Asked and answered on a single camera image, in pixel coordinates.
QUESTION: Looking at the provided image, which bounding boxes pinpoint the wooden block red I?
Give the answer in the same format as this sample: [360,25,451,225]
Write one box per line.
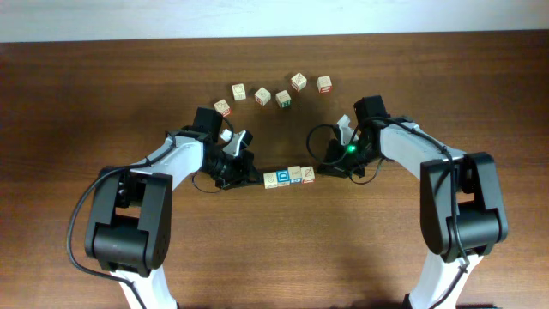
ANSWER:
[290,73,307,92]

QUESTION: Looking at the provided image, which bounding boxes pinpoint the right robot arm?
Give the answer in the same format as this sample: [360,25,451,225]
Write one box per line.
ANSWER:
[317,95,509,308]

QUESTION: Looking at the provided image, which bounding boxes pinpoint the wooden block green yellow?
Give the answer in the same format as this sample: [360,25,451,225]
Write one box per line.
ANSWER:
[263,172,278,189]

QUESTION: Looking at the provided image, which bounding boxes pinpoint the wooden block red bottom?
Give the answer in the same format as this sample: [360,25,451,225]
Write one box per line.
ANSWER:
[317,76,333,94]

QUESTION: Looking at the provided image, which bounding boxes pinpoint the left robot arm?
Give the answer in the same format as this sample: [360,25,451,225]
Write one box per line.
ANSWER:
[85,107,262,308]

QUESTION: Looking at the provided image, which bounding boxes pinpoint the blue 5 wooden block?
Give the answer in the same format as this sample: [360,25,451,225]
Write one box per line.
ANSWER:
[287,166,302,185]

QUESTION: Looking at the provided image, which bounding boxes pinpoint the wooden block red side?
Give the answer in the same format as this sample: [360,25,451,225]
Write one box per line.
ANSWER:
[214,100,232,117]

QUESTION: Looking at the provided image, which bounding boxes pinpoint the blue D wooden block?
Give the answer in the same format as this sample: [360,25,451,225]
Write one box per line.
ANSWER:
[275,169,291,187]

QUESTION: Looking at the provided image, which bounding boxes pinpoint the wooden block red letter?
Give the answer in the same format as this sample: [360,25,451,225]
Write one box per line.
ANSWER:
[254,88,271,106]

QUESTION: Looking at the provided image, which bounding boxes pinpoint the wooden block red leaf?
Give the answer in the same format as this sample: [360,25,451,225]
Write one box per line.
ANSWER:
[301,167,316,184]

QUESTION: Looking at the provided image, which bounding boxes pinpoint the plain wooden block outline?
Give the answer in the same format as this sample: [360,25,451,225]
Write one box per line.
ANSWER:
[232,83,246,101]

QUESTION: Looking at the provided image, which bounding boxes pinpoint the wooden block green side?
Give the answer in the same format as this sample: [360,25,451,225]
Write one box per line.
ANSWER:
[275,90,292,108]

